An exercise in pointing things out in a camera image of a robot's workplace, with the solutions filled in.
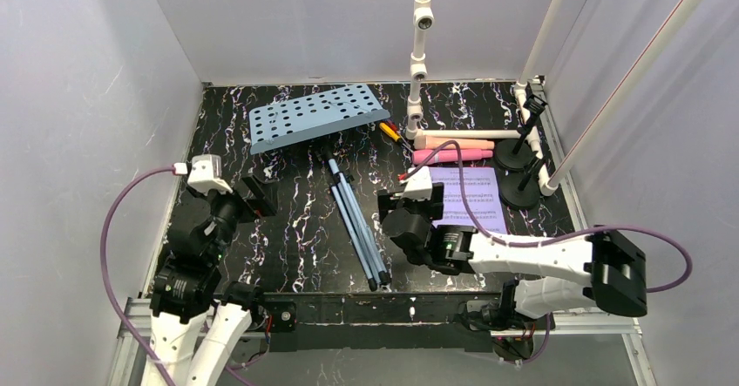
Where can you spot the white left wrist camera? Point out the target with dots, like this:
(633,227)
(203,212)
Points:
(203,174)

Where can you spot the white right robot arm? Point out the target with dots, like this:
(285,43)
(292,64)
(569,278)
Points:
(603,270)

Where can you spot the lavender sheet music page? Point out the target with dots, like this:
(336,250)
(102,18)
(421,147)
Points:
(481,188)

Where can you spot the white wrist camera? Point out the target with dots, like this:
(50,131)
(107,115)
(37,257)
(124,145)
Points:
(203,174)
(417,184)

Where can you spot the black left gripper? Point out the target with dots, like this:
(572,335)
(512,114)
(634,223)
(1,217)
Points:
(254,195)

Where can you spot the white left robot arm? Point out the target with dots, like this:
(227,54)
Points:
(193,333)

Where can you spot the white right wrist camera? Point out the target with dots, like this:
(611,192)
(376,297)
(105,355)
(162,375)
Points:
(417,184)

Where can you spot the black round microphone stand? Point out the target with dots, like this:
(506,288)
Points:
(520,191)

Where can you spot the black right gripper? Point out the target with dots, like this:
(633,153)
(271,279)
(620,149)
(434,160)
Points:
(423,206)

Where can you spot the light blue music stand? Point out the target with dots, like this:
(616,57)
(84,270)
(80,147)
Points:
(316,116)

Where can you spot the white diagonal pole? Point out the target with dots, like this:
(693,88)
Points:
(676,18)

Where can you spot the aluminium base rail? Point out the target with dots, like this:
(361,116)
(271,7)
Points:
(303,256)

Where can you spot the beige toy microphone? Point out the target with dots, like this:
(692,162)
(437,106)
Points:
(430,143)

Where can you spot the pink toy microphone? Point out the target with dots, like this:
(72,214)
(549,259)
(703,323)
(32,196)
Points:
(449,156)

